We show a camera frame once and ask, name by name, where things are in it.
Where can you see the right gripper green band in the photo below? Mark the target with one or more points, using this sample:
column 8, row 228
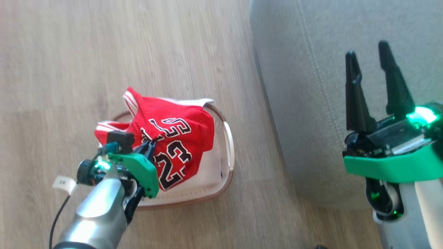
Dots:
column 391, row 155

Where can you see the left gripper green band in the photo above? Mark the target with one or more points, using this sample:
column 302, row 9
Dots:
column 140, row 169

